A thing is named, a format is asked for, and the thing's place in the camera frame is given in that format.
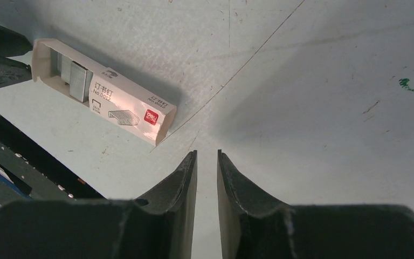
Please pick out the staple tray box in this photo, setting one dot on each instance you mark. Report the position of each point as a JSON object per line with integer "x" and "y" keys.
{"x": 63, "y": 68}

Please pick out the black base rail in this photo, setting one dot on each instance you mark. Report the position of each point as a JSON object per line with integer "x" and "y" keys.
{"x": 29, "y": 172}

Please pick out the white staple box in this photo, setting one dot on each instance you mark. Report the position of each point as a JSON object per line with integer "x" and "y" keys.
{"x": 130, "y": 106}

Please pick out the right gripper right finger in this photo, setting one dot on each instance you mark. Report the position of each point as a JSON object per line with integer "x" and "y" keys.
{"x": 255, "y": 224}

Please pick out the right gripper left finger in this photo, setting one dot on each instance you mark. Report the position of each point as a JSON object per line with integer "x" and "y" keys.
{"x": 157, "y": 224}

